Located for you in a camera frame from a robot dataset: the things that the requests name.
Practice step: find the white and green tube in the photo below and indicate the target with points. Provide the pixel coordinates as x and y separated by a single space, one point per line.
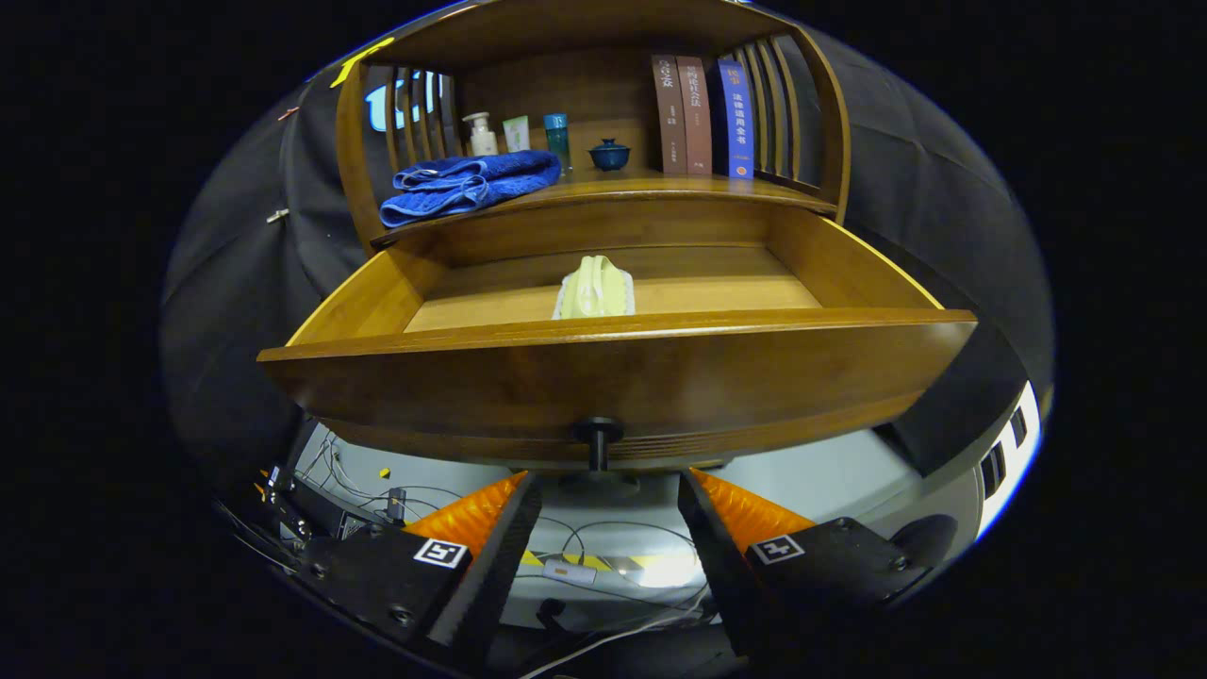
516 135

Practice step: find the light green scrub brush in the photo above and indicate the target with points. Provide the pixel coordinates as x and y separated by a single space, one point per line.
594 288

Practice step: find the blue folded towel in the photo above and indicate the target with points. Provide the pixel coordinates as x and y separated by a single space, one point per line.
471 184

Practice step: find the reddish brown book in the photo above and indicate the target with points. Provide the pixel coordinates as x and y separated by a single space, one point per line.
696 113

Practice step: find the black device box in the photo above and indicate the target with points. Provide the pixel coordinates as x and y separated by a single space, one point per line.
321 509

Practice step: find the wooden drawer with black knob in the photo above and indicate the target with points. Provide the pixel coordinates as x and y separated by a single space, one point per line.
660 377

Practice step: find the yellow black hazard tape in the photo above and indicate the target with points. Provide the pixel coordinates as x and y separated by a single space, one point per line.
615 563

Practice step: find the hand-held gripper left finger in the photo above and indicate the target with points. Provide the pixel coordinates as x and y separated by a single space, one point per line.
490 566

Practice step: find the blue lidded teacup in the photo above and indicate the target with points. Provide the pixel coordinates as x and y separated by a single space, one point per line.
610 156

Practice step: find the yellow tape strip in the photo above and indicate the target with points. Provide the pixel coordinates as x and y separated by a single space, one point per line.
358 62

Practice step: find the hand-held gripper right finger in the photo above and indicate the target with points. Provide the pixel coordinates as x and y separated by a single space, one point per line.
726 566

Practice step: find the brown wooden cabinet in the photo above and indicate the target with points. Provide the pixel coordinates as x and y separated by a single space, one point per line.
585 90

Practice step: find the dark brown book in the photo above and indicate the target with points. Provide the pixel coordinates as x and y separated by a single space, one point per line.
669 113

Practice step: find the teal capped bottle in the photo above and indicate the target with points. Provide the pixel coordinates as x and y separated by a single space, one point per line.
557 137

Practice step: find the blue book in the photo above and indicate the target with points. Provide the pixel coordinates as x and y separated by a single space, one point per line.
736 118

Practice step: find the white power adapter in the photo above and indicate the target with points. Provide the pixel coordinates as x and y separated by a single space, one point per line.
569 571

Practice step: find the white pump bottle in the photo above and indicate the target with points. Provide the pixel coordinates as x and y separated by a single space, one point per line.
482 141

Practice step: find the wooden countertop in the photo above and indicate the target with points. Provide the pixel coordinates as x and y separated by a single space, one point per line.
660 189

